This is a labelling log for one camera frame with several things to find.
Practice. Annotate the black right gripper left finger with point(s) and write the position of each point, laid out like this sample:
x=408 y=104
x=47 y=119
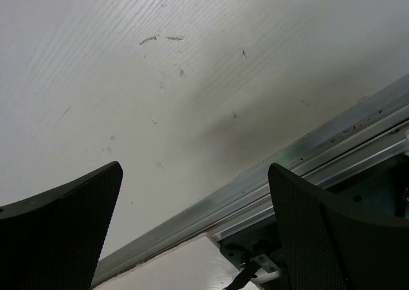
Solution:
x=53 y=240

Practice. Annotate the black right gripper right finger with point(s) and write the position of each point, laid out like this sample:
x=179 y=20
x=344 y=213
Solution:
x=330 y=242

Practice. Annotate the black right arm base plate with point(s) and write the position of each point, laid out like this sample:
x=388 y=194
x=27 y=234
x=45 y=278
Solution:
x=260 y=261

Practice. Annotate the aluminium table edge rail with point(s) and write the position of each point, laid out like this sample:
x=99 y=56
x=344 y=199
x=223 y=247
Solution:
x=367 y=134

